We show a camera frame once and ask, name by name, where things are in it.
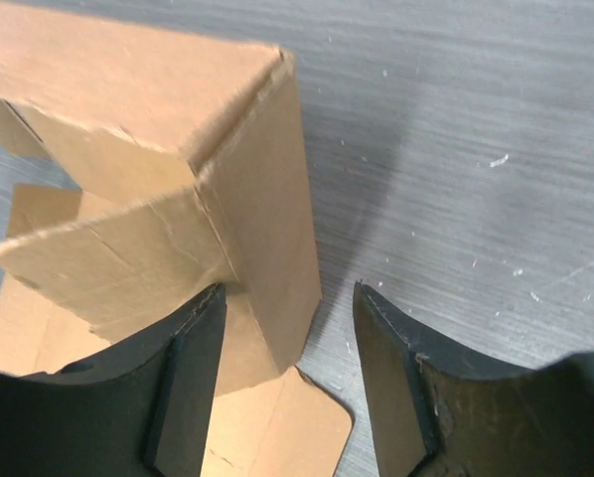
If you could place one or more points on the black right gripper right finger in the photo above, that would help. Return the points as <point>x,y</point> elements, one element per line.
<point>440,408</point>

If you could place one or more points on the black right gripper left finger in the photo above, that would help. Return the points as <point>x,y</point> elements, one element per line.
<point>140,407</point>

